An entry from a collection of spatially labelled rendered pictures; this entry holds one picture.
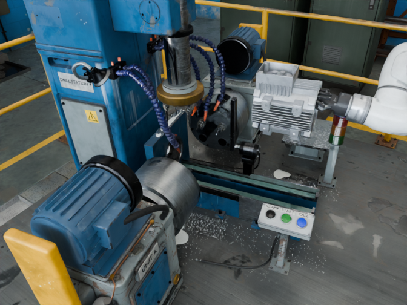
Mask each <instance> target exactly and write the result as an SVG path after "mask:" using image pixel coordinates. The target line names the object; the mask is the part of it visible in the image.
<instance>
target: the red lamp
mask: <svg viewBox="0 0 407 305"><path fill-rule="evenodd" d="M347 124H348V120H346V118H341V117H337V116H336V115H334V117H333V125H335V126H337V127H345V126H347Z"/></svg>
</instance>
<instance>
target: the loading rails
mask: <svg viewBox="0 0 407 305"><path fill-rule="evenodd" d="M181 164H183V166H185V167H186V168H187V169H189V170H190V169H191V168H192V172H191V173H192V174H193V175H194V176H195V178H196V180H197V182H198V184H199V187H200V199H199V201H198V203H197V205H196V206H197V207H200V208H204V209H208V210H211V211H215V212H216V213H215V217H216V218H219V219H222V220H223V219H224V217H225V215H230V216H233V217H237V218H239V220H242V221H245V222H248V223H251V228H254V229H258V230H260V229H261V227H259V225H258V223H257V221H258V218H259V215H260V211H261V209H262V205H263V203H267V204H270V205H274V206H278V207H281V208H286V209H290V210H293V211H297V212H302V213H305V214H309V215H313V216H314V214H315V211H316V205H317V199H318V196H319V190H320V189H319V188H314V187H311V186H306V185H301V184H298V183H293V182H288V181H284V180H280V179H275V178H272V177H267V176H264V175H258V174H253V173H251V175H248V174H243V173H240V172H235V171H230V170H227V169H222V168H217V167H214V166H209V165H204V164H201V163H196V162H191V161H188V160H183V159H182V160H181Z"/></svg>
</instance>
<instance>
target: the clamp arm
mask: <svg viewBox="0 0 407 305"><path fill-rule="evenodd" d="M230 105H231V112H230V135H229V137H230V151H233V152H234V151H235V150H236V148H237V147H236V146H237V143H236V137H237V97H232V98H231V101H230Z"/></svg>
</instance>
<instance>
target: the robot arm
mask: <svg viewBox="0 0 407 305"><path fill-rule="evenodd" d="M315 109H317V110H318V111H320V112H323V111H324V110H325V109H327V110H334V111H333V114H334V115H337V116H342V117H344V116H346V120H348V121H352V122H355V123H359V124H362V125H366V126H368V127H370V128H371V129H373V130H376V131H380V132H383V133H388V134H395V135H400V136H407V42H405V43H402V44H399V45H397V46H396V47H395V48H393V49H392V51H391V52H390V54H389V55H388V57H387V58H386V61H385V63H384V65H383V68H382V71H381V73H380V77H379V84H378V88H377V91H376V94H375V96H374V97H370V96H364V95H361V94H357V93H355V94H354V95H353V97H351V94H347V93H343V92H341V93H339V95H338V96H337V95H335V94H331V93H330V89H321V88H320V90H319V93H318V95H317V100H316V105H315Z"/></svg>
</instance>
